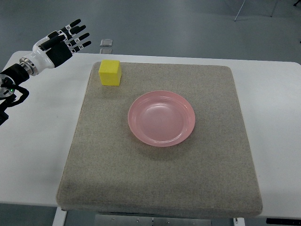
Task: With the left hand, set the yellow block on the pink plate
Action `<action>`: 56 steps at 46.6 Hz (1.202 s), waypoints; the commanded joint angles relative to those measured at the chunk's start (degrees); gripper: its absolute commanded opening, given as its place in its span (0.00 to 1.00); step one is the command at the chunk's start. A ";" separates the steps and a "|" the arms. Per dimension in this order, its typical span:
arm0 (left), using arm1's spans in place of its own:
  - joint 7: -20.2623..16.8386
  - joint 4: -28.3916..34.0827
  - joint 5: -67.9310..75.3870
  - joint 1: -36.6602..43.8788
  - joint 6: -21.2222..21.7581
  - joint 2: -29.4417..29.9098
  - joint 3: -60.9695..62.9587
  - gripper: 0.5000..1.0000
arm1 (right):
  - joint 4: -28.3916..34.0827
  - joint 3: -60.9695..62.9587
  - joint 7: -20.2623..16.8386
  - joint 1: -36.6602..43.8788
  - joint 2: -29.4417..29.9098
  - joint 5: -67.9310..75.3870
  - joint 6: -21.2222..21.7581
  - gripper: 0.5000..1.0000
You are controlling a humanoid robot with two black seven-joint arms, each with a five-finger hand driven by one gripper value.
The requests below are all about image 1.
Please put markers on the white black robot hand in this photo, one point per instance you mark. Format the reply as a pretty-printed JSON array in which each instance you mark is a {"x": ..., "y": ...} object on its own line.
[{"x": 56, "y": 48}]

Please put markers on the yellow foam block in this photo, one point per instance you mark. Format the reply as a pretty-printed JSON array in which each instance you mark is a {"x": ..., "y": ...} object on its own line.
[{"x": 110, "y": 72}]

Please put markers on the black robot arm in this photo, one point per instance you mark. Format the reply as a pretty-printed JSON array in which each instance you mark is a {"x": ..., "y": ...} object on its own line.
[{"x": 11, "y": 92}]

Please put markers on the pink plate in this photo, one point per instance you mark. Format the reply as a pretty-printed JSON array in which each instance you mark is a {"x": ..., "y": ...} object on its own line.
[{"x": 161, "y": 118}]

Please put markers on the floor outlet cover near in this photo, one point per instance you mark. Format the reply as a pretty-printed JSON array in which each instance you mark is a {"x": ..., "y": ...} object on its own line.
[{"x": 105, "y": 51}]

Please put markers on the floor outlet cover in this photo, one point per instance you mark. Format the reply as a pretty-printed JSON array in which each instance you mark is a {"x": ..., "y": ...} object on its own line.
[
  {"x": 105, "y": 51},
  {"x": 106, "y": 42}
]

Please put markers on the floor outlet cover far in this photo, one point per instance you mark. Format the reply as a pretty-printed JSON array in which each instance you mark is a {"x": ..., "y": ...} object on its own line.
[{"x": 106, "y": 42}]

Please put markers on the white table leg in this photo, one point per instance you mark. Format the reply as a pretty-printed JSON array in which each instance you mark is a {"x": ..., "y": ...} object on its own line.
[{"x": 60, "y": 217}]

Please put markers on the grey metal table base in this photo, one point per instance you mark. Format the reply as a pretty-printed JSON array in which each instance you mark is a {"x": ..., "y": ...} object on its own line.
[{"x": 115, "y": 220}]

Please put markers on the beige fabric mat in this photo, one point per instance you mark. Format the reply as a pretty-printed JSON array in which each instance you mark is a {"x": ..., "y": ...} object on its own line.
[{"x": 211, "y": 174}]

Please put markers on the metal stand legs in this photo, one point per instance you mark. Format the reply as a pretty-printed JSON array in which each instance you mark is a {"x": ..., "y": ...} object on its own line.
[{"x": 268, "y": 9}]

